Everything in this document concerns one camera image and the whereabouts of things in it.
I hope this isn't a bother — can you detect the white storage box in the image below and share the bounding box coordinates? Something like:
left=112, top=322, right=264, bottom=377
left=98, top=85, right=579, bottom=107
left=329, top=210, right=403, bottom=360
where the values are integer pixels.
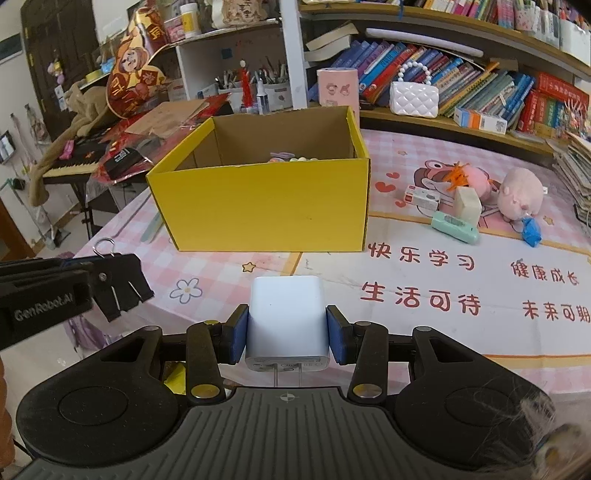
left=558, top=18, right=591, bottom=54

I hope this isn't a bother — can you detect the plastic bag of red decorations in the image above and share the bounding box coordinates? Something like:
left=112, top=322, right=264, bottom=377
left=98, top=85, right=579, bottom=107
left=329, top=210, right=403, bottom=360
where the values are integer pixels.
left=92, top=95, right=232, bottom=185

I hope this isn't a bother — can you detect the black printed box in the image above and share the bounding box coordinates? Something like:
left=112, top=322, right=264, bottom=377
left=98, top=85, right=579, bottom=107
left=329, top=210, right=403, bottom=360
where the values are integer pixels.
left=102, top=147, right=145, bottom=178

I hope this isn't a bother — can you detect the wooden bookshelf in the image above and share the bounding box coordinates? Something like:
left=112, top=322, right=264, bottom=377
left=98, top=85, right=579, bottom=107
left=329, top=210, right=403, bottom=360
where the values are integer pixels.
left=300, top=0, right=591, bottom=158

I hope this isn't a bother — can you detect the white bottle yellow label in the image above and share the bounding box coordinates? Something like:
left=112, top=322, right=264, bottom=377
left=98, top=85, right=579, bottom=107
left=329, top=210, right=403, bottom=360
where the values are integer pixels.
left=180, top=2, right=200, bottom=38

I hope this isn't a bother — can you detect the dark wooden door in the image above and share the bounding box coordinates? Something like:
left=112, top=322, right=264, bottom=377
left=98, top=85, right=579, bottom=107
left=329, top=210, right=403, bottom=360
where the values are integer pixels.
left=21, top=0, right=100, bottom=139

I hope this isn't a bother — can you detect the yellow cardboard box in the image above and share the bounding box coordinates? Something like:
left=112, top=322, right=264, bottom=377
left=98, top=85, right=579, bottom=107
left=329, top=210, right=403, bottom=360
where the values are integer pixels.
left=146, top=105, right=371, bottom=253

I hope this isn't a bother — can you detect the old lying book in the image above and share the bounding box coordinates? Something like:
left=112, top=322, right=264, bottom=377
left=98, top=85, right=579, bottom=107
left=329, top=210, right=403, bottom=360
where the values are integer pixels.
left=305, top=44, right=352, bottom=63
left=307, top=23, right=360, bottom=49

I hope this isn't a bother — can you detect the white red small box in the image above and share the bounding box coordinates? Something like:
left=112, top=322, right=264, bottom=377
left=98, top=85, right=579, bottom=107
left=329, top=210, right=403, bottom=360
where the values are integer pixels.
left=404, top=185, right=441, bottom=212

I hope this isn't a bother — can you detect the cream rectangular block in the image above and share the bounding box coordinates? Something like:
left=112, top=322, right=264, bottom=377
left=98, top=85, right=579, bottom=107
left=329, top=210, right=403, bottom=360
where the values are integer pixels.
left=454, top=188, right=485, bottom=226

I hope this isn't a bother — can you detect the orange pink plush toy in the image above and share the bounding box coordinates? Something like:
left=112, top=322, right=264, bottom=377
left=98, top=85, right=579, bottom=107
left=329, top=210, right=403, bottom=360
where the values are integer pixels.
left=443, top=161, right=495, bottom=199

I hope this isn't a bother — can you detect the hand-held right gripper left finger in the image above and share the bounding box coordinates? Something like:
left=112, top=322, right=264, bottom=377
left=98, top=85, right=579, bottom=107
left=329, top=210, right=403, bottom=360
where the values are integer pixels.
left=99, top=304, right=251, bottom=403

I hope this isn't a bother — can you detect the brown fleece garment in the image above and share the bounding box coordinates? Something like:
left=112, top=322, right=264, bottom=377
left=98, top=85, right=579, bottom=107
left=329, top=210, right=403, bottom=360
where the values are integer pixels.
left=30, top=85, right=112, bottom=195

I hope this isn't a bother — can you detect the pink checkered printed tablecloth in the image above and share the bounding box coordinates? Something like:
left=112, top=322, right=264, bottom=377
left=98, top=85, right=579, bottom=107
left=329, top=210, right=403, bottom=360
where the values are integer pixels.
left=65, top=127, right=591, bottom=407

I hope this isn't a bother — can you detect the stack of booklets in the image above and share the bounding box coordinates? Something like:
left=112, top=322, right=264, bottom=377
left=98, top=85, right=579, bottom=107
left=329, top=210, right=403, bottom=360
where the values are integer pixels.
left=551, top=131, right=591, bottom=217

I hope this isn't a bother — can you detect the red tassel ornament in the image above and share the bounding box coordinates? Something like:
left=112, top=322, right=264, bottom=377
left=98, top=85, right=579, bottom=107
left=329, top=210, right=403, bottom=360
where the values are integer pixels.
left=238, top=59, right=254, bottom=112

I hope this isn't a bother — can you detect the black binder clip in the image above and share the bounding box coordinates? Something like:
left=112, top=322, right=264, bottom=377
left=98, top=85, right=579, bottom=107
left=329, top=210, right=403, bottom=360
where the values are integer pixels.
left=91, top=237, right=156, bottom=323

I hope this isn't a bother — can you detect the set of red thick books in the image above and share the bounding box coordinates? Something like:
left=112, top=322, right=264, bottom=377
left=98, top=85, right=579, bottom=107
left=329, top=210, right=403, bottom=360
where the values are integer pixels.
left=517, top=71, right=589, bottom=139

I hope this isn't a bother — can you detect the row of pastel spine books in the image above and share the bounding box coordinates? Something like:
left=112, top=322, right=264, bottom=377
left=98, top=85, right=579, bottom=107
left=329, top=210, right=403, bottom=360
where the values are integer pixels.
left=402, top=0, right=591, bottom=51

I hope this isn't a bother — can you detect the brown cardboard sheet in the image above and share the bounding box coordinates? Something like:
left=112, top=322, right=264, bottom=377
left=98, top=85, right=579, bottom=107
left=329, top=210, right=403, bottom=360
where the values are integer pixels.
left=124, top=99, right=211, bottom=137

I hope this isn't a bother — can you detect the small wall screen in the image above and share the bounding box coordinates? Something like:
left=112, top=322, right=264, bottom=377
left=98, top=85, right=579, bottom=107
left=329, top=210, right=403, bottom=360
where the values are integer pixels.
left=0, top=130, right=17, bottom=164

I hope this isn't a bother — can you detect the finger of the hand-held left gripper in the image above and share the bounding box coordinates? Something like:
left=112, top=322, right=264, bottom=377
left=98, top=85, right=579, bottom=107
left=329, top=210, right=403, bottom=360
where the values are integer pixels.
left=0, top=269, right=114, bottom=302
left=0, top=258, right=101, bottom=278

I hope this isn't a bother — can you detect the white shelf unit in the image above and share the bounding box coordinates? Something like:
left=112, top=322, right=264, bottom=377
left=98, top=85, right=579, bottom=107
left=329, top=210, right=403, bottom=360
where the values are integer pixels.
left=175, top=0, right=308, bottom=114

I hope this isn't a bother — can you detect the white paper roll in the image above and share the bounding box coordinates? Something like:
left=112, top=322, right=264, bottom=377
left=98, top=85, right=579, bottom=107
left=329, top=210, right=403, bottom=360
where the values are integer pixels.
left=365, top=28, right=485, bottom=58

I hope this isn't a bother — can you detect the pink pig plush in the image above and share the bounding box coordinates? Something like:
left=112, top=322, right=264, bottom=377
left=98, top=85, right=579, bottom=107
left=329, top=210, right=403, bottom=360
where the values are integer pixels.
left=496, top=167, right=546, bottom=224

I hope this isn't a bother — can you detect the bunch of pens and brushes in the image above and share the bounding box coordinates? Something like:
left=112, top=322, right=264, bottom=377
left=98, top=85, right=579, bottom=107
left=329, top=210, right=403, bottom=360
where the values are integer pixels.
left=215, top=58, right=291, bottom=88

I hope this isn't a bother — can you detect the white power adapter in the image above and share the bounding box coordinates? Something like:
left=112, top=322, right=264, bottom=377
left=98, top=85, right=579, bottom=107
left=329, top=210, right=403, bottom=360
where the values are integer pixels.
left=245, top=276, right=329, bottom=388

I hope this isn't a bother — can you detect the pink cartoon box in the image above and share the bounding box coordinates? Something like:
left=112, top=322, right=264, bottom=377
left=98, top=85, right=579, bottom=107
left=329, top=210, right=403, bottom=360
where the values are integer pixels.
left=317, top=68, right=359, bottom=109

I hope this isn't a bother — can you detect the black electronic keyboard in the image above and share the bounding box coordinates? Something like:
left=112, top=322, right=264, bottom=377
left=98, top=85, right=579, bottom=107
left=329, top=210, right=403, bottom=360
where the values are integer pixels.
left=41, top=138, right=112, bottom=185

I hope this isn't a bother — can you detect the green wall board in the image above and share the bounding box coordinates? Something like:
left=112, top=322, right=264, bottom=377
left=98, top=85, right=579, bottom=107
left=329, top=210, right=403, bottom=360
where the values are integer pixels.
left=0, top=34, right=24, bottom=63

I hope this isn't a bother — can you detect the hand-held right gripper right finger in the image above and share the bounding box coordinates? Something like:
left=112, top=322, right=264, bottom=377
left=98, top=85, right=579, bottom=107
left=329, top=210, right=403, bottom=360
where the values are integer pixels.
left=325, top=305, right=481, bottom=403

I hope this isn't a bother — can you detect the black keyboard stand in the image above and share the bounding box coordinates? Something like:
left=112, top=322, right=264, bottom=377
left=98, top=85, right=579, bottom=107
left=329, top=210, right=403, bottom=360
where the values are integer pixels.
left=69, top=182, right=95, bottom=243

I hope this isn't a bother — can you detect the white quilted handbag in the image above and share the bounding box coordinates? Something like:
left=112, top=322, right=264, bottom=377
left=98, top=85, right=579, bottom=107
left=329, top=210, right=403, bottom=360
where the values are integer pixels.
left=390, top=60, right=439, bottom=118

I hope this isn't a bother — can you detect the red cartoon figure decoration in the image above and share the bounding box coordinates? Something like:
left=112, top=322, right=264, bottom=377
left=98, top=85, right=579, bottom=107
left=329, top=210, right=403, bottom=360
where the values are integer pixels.
left=107, top=9, right=168, bottom=118

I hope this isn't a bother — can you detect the white orange small box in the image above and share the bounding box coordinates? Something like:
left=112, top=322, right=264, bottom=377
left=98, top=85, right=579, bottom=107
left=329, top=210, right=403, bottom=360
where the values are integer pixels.
left=453, top=107, right=509, bottom=136

